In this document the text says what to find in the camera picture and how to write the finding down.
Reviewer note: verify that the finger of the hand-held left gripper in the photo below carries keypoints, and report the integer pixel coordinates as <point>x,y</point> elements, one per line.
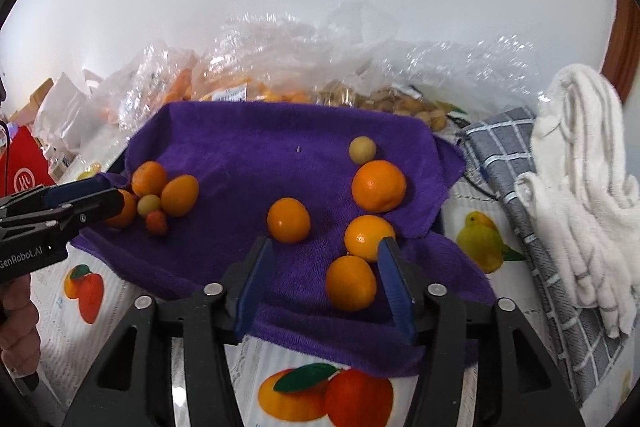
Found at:
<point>75,192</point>
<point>95,209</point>

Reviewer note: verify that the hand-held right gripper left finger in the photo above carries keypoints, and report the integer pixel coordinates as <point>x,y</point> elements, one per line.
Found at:
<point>252,292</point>

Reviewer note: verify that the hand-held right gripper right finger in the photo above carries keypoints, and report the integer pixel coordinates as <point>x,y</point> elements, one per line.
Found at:
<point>397,287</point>

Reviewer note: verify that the small mandarin orange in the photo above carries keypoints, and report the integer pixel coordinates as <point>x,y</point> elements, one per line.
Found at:
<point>149,178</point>
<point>126,217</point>

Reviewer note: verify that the small red fruit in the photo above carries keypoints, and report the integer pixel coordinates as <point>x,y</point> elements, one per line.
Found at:
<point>156,223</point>

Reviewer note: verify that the oval mandarin orange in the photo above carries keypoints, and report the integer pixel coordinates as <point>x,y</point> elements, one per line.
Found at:
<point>180,194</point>

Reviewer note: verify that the large orange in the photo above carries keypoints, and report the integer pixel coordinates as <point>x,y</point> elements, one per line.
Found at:
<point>378,185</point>

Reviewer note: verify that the person's left hand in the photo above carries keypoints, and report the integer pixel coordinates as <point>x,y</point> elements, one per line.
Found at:
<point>20,332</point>

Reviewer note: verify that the small green-yellow fruit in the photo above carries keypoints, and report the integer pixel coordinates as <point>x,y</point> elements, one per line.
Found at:
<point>148,205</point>

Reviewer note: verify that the red bag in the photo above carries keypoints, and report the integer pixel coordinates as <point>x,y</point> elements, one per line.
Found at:
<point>22,167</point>

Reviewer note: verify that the white bag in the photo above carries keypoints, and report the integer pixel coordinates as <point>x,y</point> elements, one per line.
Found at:
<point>65,107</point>

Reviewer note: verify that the cardboard box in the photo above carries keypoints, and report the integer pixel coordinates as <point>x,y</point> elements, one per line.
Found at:
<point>32,99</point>

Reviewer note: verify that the fruit-print tablecloth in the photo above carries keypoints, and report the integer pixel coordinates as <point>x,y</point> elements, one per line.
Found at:
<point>507,279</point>

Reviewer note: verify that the purple towel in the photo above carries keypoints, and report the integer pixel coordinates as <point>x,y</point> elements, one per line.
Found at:
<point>250,157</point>

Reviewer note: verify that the small pale yellow fruit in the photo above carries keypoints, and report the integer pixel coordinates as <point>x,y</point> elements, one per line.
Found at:
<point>362,150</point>

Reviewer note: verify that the clear plastic bag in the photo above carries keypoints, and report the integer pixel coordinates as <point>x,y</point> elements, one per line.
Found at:
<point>280,52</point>
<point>475,72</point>
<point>150,72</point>

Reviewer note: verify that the grey checkered cloth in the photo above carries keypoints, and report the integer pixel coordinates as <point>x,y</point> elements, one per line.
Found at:
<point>505,157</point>

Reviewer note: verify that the pile of bagged longans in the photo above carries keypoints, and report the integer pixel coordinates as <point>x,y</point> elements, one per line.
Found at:
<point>400,104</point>

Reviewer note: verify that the pile of bagged mandarins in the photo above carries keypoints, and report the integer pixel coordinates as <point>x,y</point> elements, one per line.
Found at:
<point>235,89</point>

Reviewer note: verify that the white towel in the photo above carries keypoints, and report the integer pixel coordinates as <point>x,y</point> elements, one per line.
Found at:
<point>585,182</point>

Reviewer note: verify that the brown wooden door frame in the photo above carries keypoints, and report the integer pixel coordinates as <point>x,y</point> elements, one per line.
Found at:
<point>625,47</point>

